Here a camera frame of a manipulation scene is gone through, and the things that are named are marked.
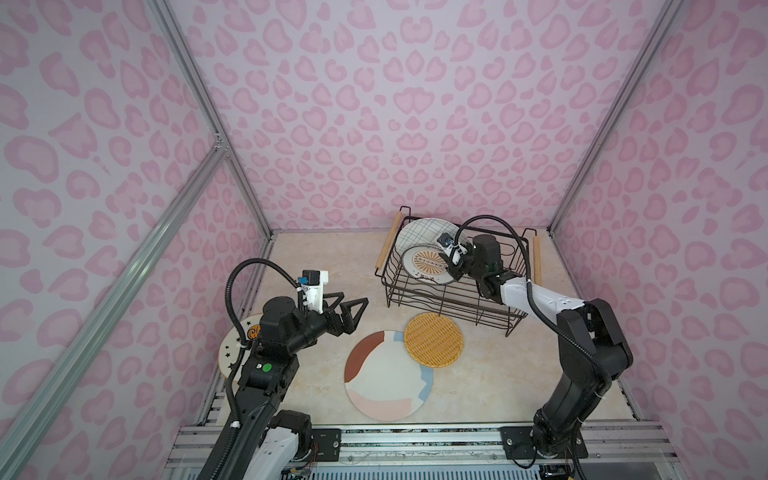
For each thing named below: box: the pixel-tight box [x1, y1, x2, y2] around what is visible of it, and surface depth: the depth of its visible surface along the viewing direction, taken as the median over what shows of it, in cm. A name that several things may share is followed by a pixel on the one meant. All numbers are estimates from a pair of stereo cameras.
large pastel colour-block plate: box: [344, 330, 434, 422], surface depth 86 cm
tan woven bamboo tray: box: [404, 312, 463, 368], surface depth 92 cm
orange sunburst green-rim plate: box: [401, 243, 455, 284], surface depth 102 cm
